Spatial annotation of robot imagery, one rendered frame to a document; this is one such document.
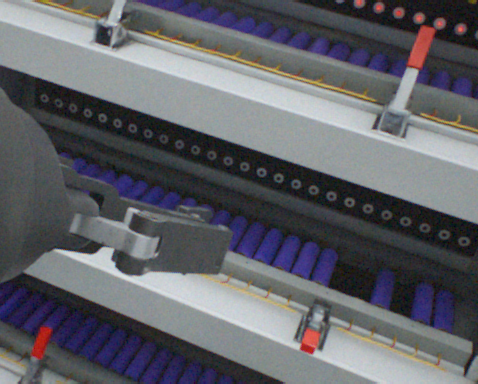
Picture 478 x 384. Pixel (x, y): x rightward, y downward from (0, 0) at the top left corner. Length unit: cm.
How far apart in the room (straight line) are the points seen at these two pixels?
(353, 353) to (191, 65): 30
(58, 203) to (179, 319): 41
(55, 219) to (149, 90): 37
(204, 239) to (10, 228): 14
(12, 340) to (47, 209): 58
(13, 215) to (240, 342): 45
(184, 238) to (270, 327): 34
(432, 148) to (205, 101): 19
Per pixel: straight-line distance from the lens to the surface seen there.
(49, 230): 25
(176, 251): 30
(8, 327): 82
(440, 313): 70
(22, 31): 66
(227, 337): 63
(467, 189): 58
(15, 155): 20
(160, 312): 65
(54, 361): 79
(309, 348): 55
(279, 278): 65
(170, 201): 73
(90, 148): 80
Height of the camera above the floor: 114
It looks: 17 degrees down
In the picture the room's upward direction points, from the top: 16 degrees clockwise
